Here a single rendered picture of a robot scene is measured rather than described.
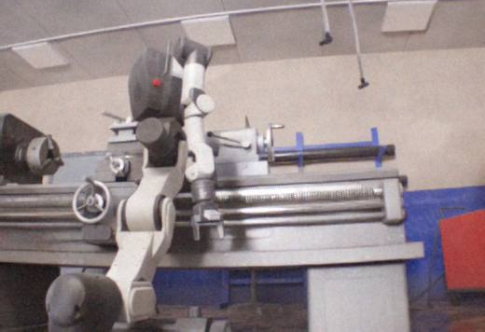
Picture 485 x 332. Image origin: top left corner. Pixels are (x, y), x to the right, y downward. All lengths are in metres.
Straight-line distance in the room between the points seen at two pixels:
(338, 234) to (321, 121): 3.72
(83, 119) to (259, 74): 2.82
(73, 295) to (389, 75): 5.41
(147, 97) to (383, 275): 1.29
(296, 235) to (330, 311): 0.38
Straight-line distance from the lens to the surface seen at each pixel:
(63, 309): 1.03
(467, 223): 3.70
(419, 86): 5.97
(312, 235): 1.91
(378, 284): 1.89
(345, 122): 5.54
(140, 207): 1.44
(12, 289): 2.53
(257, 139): 2.22
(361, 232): 1.93
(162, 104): 1.72
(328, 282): 1.86
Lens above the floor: 0.35
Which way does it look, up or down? 19 degrees up
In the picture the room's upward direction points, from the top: 1 degrees counter-clockwise
